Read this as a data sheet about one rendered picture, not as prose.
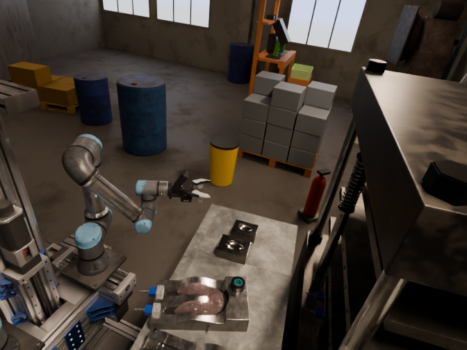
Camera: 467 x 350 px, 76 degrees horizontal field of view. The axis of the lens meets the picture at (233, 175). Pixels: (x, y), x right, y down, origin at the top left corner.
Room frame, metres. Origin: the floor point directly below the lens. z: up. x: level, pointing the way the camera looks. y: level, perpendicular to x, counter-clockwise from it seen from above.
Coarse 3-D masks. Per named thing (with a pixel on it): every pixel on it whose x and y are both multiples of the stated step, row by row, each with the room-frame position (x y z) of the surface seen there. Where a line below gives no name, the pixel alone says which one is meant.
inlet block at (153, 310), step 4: (156, 304) 0.91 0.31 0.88; (160, 304) 0.91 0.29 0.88; (136, 308) 0.88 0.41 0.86; (148, 308) 0.89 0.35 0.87; (152, 308) 0.88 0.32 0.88; (156, 308) 0.88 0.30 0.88; (160, 308) 0.90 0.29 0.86; (144, 312) 0.86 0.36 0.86; (148, 312) 0.86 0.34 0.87; (152, 312) 0.86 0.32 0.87; (156, 312) 0.87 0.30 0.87
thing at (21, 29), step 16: (0, 0) 6.15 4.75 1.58; (16, 0) 6.45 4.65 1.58; (0, 16) 6.07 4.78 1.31; (16, 16) 6.37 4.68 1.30; (0, 32) 5.99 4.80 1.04; (16, 32) 6.29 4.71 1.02; (32, 32) 6.62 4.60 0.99; (0, 48) 5.91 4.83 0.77; (16, 48) 6.21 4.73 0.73; (32, 48) 6.54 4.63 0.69; (0, 64) 5.82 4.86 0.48
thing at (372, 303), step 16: (352, 128) 1.63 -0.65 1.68; (352, 144) 1.63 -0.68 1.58; (336, 176) 1.62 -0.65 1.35; (320, 224) 1.62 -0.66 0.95; (320, 240) 1.62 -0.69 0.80; (384, 288) 0.50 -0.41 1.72; (400, 288) 0.49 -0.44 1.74; (368, 304) 0.51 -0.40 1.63; (384, 304) 0.49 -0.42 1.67; (368, 320) 0.49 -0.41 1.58; (352, 336) 0.50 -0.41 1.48; (368, 336) 0.49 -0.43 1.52
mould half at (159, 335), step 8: (152, 328) 0.77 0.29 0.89; (152, 336) 0.74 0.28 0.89; (160, 336) 0.74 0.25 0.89; (168, 336) 0.75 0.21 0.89; (176, 336) 0.75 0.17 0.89; (168, 344) 0.71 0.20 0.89; (176, 344) 0.72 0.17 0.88; (184, 344) 0.72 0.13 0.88; (192, 344) 0.72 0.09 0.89; (200, 344) 0.72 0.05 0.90; (208, 344) 0.72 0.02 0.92; (216, 344) 0.71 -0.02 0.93
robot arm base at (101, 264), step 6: (96, 258) 0.94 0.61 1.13; (102, 258) 0.97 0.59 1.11; (108, 258) 1.01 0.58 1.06; (78, 264) 0.96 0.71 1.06; (84, 264) 0.93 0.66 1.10; (90, 264) 0.93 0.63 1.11; (96, 264) 0.94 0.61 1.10; (102, 264) 0.95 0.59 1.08; (108, 264) 0.98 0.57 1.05; (84, 270) 0.91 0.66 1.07; (90, 270) 0.92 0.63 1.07; (96, 270) 0.93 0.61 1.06; (102, 270) 0.94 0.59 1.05
